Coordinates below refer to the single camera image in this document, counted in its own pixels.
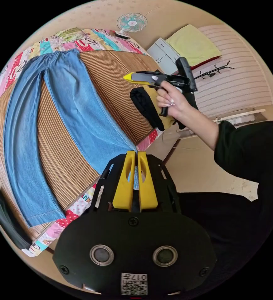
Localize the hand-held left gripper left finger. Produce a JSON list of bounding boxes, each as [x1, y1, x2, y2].
[[112, 151, 136, 209]]

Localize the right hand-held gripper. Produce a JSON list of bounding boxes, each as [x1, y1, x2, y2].
[[123, 71, 191, 117]]

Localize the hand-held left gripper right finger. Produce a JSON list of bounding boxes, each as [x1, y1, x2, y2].
[[138, 152, 159, 210]]

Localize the blue denim long pants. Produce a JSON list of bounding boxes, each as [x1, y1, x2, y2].
[[3, 48, 138, 227]]

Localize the person's right forearm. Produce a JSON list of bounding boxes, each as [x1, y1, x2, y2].
[[176, 108, 222, 152]]

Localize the person's right hand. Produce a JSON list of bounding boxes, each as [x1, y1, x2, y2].
[[156, 81, 197, 123]]

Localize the bed with woven mat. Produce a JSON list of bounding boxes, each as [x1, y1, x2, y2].
[[0, 28, 165, 258]]

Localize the pile of clothes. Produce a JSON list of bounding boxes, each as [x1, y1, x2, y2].
[[129, 84, 177, 132]]

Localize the grey white cupboard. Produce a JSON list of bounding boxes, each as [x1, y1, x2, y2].
[[146, 37, 182, 65]]

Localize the teal and white fan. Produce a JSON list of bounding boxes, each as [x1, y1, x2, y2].
[[115, 13, 148, 39]]

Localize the green printed pillow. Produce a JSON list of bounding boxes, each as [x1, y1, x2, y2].
[[56, 27, 88, 41]]

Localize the yellow curtain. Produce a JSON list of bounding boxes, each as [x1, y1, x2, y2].
[[165, 24, 222, 69]]

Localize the person's body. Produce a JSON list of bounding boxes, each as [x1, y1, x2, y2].
[[177, 118, 273, 283]]

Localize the black garment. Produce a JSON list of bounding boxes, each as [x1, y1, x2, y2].
[[0, 187, 32, 250]]

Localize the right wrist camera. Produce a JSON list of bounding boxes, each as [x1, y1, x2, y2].
[[175, 57, 199, 111]]

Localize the black wall coat rack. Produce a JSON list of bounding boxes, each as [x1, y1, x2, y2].
[[193, 60, 236, 81]]

